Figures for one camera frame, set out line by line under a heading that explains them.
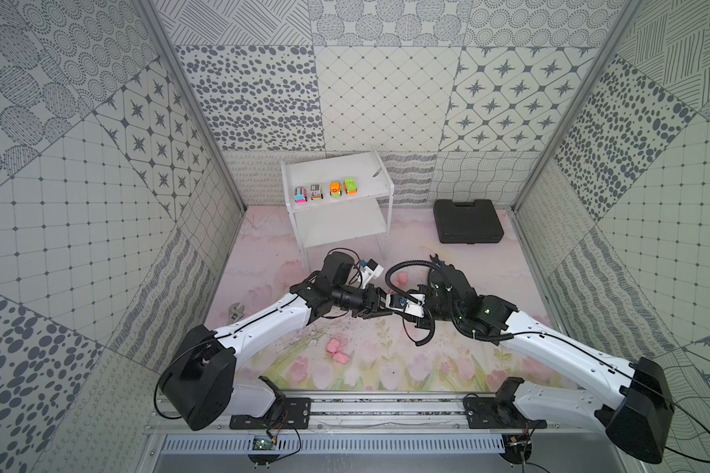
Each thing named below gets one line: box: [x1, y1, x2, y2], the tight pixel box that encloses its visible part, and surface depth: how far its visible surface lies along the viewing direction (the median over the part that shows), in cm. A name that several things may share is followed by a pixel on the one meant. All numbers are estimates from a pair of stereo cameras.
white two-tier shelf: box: [280, 146, 395, 274], surface depth 84 cm
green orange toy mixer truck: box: [329, 181, 343, 199], surface depth 78 cm
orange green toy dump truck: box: [343, 177, 358, 196], surface depth 80 cm
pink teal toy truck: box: [293, 186, 308, 204], surface depth 76 cm
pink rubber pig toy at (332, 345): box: [326, 337, 341, 354], surface depth 86 cm
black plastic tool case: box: [432, 199, 504, 245], surface depth 114 cm
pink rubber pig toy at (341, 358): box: [332, 351, 352, 365], surface depth 83 cm
